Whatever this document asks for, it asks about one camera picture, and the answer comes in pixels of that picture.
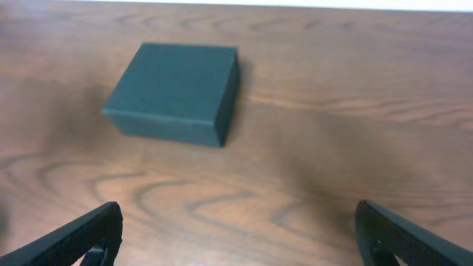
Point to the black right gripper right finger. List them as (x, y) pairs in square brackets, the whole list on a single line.
[(385, 238)]

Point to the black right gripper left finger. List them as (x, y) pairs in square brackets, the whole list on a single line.
[(92, 239)]

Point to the dark green box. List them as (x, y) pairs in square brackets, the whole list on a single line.
[(179, 92)]

